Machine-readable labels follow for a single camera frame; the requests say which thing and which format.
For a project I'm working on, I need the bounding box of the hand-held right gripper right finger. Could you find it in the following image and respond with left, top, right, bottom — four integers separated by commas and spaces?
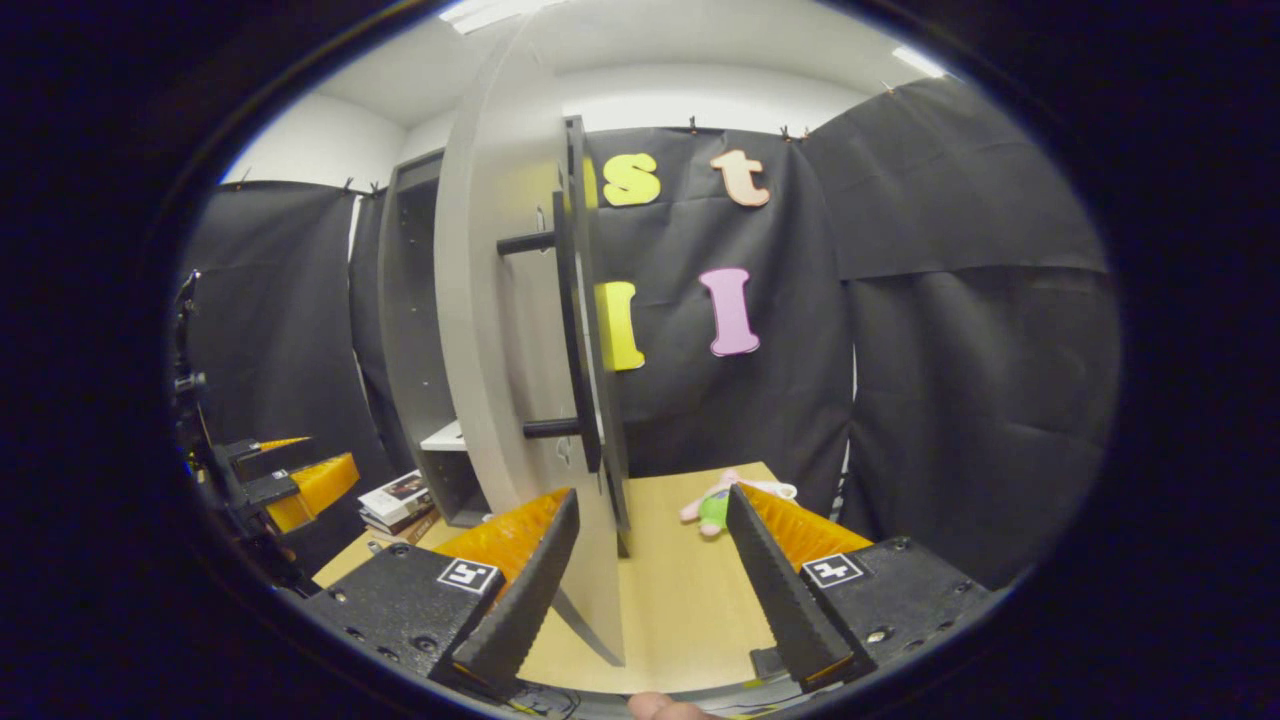
725, 483, 993, 691

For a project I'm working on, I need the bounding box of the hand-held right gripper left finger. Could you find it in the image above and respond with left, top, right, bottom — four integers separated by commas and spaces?
303, 487, 581, 691

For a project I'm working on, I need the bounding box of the grey cabinet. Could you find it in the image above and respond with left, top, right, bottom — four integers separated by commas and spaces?
378, 148, 496, 528

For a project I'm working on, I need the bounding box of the grey cabinet door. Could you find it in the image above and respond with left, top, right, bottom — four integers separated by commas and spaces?
435, 15, 633, 668

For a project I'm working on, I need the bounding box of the black door handle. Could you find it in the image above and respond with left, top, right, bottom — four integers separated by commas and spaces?
497, 188, 604, 474

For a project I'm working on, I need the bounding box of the white cover book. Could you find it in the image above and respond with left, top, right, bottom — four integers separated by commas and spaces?
357, 470, 433, 523

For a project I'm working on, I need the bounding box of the dark book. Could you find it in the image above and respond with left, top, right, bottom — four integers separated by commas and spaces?
360, 508, 441, 546

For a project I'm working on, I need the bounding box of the pink and green plush toy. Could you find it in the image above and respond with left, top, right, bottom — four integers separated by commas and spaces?
680, 468, 798, 538

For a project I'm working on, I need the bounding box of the black backdrop cloth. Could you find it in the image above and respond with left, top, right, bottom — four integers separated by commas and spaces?
180, 75, 1121, 591

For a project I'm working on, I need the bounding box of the long ceiling light panel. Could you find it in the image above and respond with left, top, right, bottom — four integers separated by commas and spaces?
440, 0, 566, 36

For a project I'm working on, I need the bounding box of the small ceiling light panel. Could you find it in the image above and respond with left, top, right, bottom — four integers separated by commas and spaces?
892, 45, 948, 79

